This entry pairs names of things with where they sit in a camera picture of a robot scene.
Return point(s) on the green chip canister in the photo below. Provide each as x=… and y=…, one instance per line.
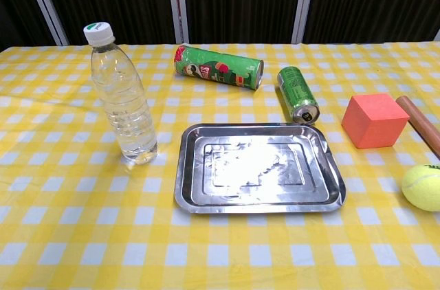
x=220, y=68

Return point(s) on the grey partition frame post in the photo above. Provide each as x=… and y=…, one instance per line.
x=177, y=1
x=438, y=35
x=304, y=1
x=44, y=3

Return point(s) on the yellow-green tennis ball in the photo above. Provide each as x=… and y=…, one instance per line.
x=423, y=187

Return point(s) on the yellow white checkered tablecloth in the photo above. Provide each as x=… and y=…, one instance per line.
x=68, y=235

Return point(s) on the rectangular metal tray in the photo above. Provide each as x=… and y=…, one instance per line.
x=258, y=173

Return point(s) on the transparent plastic water bottle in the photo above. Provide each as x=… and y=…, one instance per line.
x=120, y=97

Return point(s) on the brown wooden rod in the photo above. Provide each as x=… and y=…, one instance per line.
x=419, y=121

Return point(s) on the green soda can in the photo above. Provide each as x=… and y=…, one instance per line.
x=297, y=92

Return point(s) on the orange foam cube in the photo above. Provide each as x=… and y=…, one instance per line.
x=371, y=125

